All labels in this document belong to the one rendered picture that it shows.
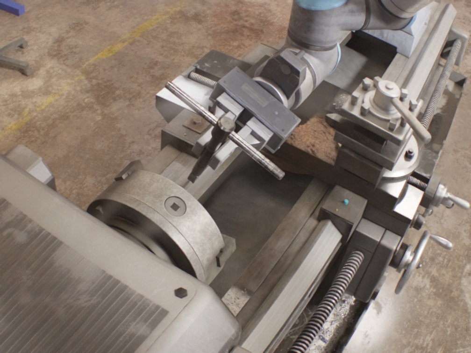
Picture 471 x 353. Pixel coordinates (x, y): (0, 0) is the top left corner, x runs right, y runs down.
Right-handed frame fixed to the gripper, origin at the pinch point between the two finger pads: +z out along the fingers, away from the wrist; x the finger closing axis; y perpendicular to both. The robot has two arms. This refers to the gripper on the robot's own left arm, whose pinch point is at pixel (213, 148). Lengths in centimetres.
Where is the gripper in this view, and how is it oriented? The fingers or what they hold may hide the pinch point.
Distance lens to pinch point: 86.6
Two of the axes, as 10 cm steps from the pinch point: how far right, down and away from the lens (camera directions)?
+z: -5.7, 5.7, -5.9
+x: -7.5, -6.5, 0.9
